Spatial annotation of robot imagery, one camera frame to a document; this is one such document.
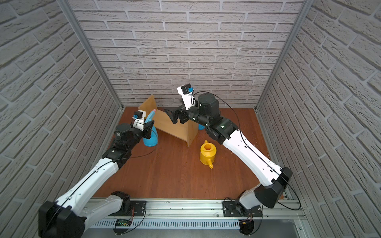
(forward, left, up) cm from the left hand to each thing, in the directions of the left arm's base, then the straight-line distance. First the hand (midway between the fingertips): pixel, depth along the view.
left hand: (148, 116), depth 76 cm
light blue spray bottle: (-9, -2, -10) cm, 13 cm away
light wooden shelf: (+5, -19, -20) cm, 28 cm away
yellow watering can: (-12, -32, -18) cm, 39 cm away
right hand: (-8, -13, +15) cm, 21 cm away
